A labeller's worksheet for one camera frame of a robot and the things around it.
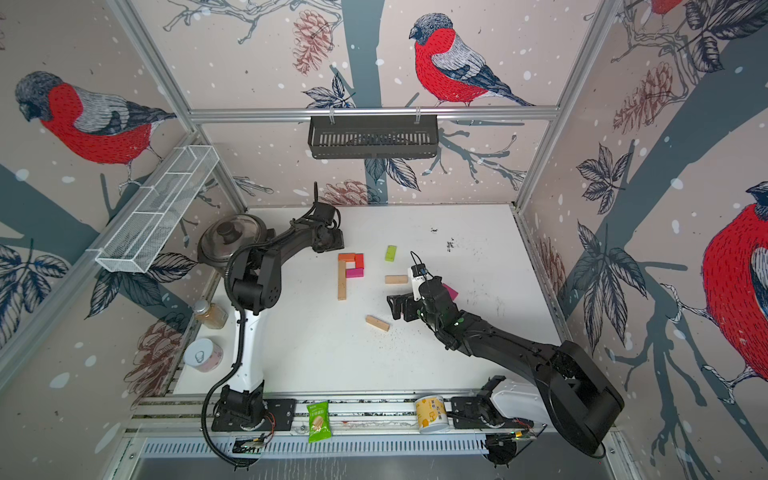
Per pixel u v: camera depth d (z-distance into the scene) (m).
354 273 1.01
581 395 0.42
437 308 0.64
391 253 1.07
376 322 0.89
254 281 0.61
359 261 1.04
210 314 0.83
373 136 1.06
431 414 0.68
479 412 0.66
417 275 0.74
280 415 0.75
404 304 0.75
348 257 1.04
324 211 0.90
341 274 1.01
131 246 0.71
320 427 0.71
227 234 0.86
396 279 1.01
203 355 0.78
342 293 0.96
